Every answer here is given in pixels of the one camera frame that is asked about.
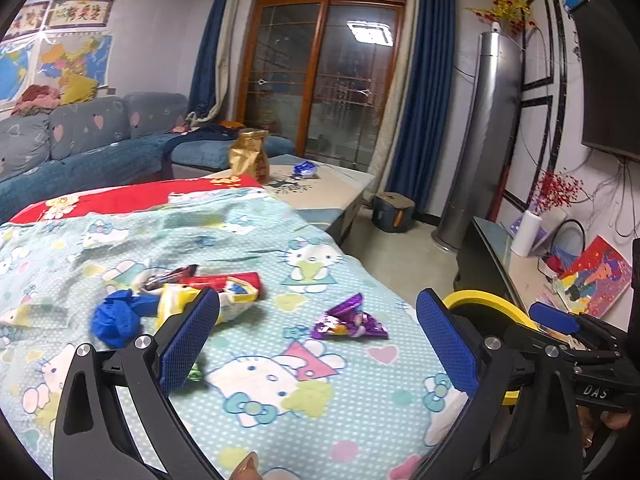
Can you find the China map poster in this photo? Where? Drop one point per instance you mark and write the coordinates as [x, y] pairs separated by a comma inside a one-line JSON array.
[[62, 56]]

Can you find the blue grey sofa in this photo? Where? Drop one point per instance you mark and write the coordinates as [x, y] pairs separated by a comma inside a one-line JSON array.
[[78, 147]]

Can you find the white vase with red berries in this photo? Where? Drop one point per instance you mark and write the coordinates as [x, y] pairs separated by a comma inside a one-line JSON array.
[[554, 194]]

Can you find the blue curtain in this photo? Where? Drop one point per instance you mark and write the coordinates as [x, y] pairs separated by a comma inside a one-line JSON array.
[[203, 87], [425, 112]]

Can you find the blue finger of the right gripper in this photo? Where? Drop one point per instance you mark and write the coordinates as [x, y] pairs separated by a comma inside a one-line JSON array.
[[547, 316]]

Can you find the wall mounted television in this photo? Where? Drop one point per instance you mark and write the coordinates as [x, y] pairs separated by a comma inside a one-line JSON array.
[[610, 71]]

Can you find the blue paper ball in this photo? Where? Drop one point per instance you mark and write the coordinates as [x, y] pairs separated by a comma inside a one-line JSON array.
[[116, 321]]

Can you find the black wire hoop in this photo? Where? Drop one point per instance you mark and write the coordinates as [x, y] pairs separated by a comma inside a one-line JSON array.
[[568, 242]]

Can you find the yellow cushion on sofa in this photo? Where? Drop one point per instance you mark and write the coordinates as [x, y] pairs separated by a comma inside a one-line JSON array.
[[78, 89]]

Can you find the blue candy wrapper on table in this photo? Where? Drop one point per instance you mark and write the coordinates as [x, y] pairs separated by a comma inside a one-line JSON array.
[[305, 170]]

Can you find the blue curtain right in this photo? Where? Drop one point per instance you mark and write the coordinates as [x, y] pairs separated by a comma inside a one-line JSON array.
[[425, 112]]

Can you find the purple candy wrapper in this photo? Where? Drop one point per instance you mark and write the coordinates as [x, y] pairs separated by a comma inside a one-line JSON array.
[[348, 319]]

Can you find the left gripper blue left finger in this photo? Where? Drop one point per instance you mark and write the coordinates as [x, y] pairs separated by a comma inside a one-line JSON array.
[[181, 338]]

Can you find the yellow rimmed black trash bin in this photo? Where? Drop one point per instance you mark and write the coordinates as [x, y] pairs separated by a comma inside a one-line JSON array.
[[479, 315]]

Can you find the world map poster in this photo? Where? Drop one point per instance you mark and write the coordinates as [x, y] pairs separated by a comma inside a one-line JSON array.
[[14, 69]]

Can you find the Hello Kitty patterned blanket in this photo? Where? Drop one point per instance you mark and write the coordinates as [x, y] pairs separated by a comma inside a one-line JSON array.
[[263, 399]]

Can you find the silver tower air conditioner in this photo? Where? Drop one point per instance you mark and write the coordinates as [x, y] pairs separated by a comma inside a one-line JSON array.
[[496, 97]]

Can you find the long coffee table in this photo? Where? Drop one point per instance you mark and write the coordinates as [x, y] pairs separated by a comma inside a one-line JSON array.
[[330, 200]]

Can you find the gold snack bag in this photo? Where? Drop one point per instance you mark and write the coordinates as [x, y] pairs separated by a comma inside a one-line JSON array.
[[247, 155]]

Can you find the yellow white snack wrapper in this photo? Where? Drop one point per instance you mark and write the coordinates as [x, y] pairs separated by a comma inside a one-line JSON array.
[[172, 304]]

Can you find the framed wall picture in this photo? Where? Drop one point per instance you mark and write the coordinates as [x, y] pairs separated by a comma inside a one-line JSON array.
[[78, 13]]

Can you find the red snack wrapper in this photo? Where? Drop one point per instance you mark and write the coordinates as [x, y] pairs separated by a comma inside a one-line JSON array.
[[237, 286]]

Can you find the pink clothes pile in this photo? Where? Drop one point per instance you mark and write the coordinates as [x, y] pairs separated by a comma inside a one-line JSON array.
[[36, 100]]

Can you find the yellow artificial flowers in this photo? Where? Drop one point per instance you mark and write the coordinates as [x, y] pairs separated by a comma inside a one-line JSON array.
[[512, 16]]

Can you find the blue curtain left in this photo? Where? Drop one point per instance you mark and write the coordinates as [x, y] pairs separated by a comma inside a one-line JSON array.
[[203, 87]]

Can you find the wooden framed glass door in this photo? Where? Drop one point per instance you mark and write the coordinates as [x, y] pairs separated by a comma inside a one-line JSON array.
[[317, 73]]

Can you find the blue storage box on floor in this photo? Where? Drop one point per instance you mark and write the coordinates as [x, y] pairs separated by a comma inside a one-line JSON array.
[[392, 212]]

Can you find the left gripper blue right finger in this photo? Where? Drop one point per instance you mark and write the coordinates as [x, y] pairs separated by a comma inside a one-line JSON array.
[[441, 330]]

